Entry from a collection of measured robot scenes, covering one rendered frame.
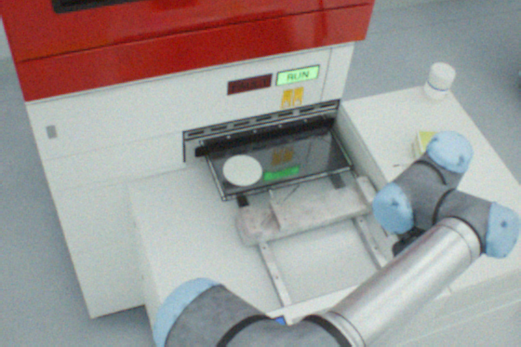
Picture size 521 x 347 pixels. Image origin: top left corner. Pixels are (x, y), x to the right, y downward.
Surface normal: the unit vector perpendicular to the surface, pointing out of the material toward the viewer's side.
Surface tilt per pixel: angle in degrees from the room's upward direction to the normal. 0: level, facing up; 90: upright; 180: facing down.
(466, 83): 0
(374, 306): 5
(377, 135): 0
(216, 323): 27
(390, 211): 90
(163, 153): 90
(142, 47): 90
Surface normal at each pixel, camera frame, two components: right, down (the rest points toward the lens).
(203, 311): -0.31, -0.77
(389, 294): 0.18, -0.66
